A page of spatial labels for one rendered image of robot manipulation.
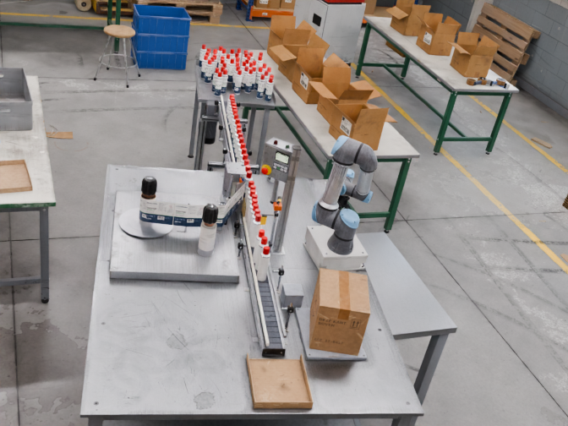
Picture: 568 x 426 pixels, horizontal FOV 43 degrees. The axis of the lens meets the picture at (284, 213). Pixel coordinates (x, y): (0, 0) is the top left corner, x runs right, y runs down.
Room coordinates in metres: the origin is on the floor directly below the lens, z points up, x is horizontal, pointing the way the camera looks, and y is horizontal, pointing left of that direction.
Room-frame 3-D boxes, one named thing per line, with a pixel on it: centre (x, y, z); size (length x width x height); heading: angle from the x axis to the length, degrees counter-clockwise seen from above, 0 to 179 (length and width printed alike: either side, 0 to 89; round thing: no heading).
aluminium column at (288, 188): (3.41, 0.00, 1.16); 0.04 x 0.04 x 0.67; 15
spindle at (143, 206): (3.35, 0.75, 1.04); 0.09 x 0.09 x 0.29
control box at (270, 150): (3.45, 0.07, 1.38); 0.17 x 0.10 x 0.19; 70
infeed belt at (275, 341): (3.33, 0.13, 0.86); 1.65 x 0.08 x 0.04; 15
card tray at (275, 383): (2.36, -0.12, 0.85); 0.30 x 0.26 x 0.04; 15
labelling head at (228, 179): (3.72, 0.32, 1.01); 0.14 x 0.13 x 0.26; 15
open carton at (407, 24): (8.58, -1.02, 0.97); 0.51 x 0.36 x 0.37; 118
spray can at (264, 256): (3.04, 0.05, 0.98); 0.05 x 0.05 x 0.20
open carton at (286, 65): (6.36, 0.16, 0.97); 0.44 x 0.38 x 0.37; 120
